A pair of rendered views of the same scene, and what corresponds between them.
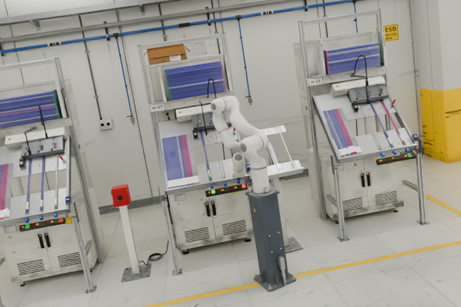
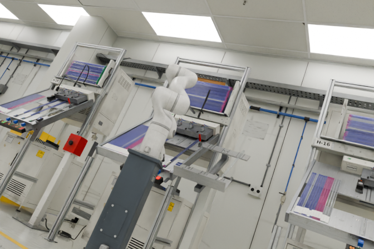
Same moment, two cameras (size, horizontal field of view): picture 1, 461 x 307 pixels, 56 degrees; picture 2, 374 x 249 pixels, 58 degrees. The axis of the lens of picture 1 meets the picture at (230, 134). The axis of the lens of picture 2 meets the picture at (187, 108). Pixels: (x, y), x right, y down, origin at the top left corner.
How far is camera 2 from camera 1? 2.41 m
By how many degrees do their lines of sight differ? 45
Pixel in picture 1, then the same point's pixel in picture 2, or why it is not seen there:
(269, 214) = (130, 178)
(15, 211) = (11, 113)
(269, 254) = (96, 230)
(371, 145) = (351, 226)
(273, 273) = not seen: outside the picture
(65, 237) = (27, 166)
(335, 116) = (324, 182)
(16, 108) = (80, 69)
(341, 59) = (366, 129)
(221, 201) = (147, 210)
